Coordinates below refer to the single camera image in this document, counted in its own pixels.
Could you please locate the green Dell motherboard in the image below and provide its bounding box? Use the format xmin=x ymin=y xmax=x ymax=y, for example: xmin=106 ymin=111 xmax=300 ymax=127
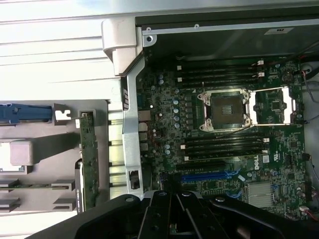
xmin=138 ymin=56 xmax=310 ymax=222

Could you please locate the grey plastic parts rack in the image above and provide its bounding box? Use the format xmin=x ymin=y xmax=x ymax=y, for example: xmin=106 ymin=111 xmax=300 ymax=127
xmin=0 ymin=99 xmax=110 ymax=215

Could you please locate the black expansion slot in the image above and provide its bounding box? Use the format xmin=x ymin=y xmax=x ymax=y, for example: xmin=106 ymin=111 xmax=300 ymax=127
xmin=175 ymin=161 xmax=226 ymax=172

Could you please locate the green RAM stick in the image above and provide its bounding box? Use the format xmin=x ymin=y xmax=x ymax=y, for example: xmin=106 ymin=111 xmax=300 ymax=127
xmin=0 ymin=184 xmax=75 ymax=190

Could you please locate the silver CPU chip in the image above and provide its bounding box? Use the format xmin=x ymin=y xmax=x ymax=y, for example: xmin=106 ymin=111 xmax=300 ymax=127
xmin=0 ymin=143 xmax=12 ymax=171

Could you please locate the silver chipset heatsink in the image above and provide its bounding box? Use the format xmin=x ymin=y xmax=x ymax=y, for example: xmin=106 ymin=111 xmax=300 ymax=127
xmin=246 ymin=183 xmax=274 ymax=208

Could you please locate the open dark PC case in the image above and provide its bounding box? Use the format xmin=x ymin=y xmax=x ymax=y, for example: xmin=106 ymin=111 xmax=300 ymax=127
xmin=101 ymin=15 xmax=319 ymax=226

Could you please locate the blue disk carrier bracket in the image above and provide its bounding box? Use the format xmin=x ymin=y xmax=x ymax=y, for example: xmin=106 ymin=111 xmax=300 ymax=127
xmin=0 ymin=103 xmax=53 ymax=125

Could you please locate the black RAM slot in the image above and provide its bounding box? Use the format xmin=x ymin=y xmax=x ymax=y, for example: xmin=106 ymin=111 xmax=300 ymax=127
xmin=185 ymin=136 xmax=270 ymax=144
xmin=176 ymin=65 xmax=259 ymax=73
xmin=185 ymin=149 xmax=270 ymax=155
xmin=179 ymin=60 xmax=265 ymax=67
xmin=179 ymin=72 xmax=265 ymax=78
xmin=180 ymin=143 xmax=265 ymax=150
xmin=176 ymin=77 xmax=257 ymax=85

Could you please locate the blue expansion slot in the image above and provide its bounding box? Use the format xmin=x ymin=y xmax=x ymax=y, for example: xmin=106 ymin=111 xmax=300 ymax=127
xmin=180 ymin=173 xmax=232 ymax=182

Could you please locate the steel socket cover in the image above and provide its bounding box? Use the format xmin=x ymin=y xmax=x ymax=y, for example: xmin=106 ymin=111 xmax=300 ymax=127
xmin=245 ymin=86 xmax=298 ymax=126

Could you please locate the CPU socket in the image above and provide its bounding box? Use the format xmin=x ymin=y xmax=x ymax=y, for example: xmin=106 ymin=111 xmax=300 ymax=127
xmin=196 ymin=87 xmax=253 ymax=132

